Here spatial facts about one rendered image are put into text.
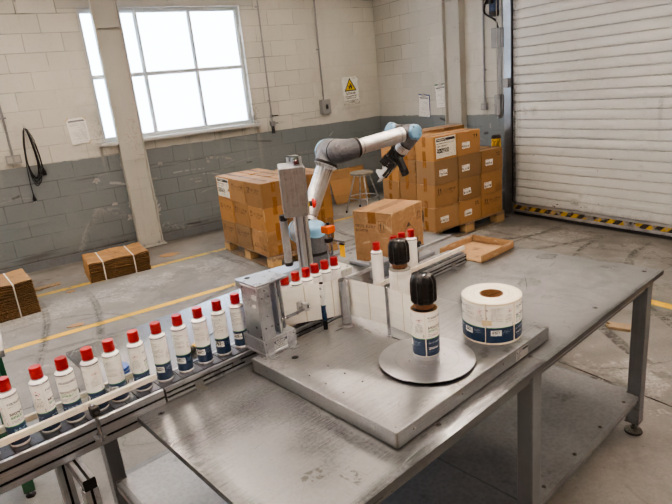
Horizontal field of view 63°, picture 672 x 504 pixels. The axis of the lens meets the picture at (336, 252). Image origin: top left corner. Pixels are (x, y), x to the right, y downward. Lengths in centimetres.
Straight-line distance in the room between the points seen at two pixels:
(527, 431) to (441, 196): 416
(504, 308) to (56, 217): 611
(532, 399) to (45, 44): 641
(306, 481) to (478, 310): 80
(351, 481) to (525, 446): 85
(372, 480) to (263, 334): 69
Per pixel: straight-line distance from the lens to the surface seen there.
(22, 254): 735
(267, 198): 554
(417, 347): 178
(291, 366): 188
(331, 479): 148
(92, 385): 184
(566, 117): 664
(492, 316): 190
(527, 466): 219
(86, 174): 731
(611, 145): 639
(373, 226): 283
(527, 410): 206
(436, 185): 591
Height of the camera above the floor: 176
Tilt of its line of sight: 17 degrees down
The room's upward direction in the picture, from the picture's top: 6 degrees counter-clockwise
